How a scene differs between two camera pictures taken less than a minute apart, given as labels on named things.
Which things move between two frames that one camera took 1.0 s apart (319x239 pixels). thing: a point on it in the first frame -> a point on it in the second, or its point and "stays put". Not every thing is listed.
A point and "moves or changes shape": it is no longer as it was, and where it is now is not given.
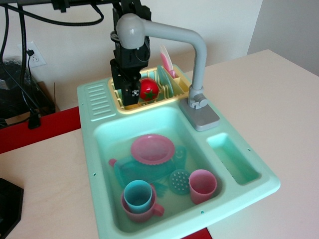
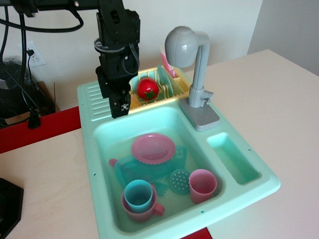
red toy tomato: [149, 88] stays put
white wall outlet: [37, 59] stays put
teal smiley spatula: [180, 158] stays put
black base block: [11, 206] stays put
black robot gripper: [128, 63] -> [117, 46]
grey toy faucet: [130, 29] moves or changes shape
